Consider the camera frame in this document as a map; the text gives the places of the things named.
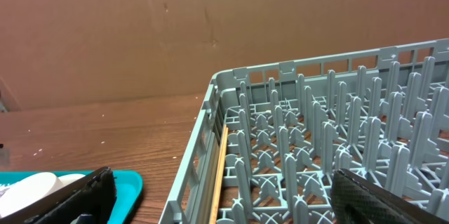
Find small white plate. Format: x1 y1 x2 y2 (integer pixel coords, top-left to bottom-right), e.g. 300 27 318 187
1 172 85 218

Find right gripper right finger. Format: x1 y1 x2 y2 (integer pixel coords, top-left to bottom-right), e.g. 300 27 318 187
330 169 448 224

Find teal serving tray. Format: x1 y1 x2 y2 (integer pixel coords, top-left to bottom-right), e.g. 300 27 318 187
1 170 143 224

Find wooden chopstick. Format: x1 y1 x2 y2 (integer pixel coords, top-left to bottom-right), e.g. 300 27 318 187
208 124 229 224

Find grey plastic dish rack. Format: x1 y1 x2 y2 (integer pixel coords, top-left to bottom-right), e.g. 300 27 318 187
160 39 448 223

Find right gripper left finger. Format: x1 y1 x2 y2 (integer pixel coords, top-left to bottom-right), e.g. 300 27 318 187
1 166 116 224

